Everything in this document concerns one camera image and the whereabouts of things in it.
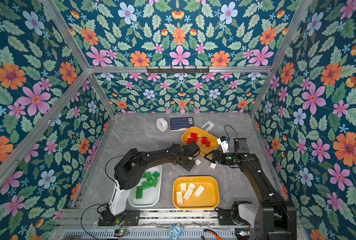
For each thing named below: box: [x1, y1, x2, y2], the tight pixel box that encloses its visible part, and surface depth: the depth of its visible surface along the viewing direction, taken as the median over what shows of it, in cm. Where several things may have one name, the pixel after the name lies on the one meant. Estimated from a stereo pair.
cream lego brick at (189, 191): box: [183, 182, 196, 201], surface depth 82 cm
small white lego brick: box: [180, 183, 187, 192], surface depth 84 cm
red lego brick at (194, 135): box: [190, 132, 199, 139], surface depth 106 cm
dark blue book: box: [170, 117, 194, 131], surface depth 114 cm
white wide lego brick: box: [193, 184, 206, 198], surface depth 82 cm
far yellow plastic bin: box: [181, 126, 219, 156], surface depth 104 cm
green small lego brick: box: [151, 179, 158, 188], surface depth 87 cm
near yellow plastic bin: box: [172, 176, 220, 210], surface depth 82 cm
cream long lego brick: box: [176, 190, 184, 205], surface depth 80 cm
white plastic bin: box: [128, 164, 163, 208], surface depth 82 cm
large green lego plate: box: [136, 186, 143, 199], surface depth 81 cm
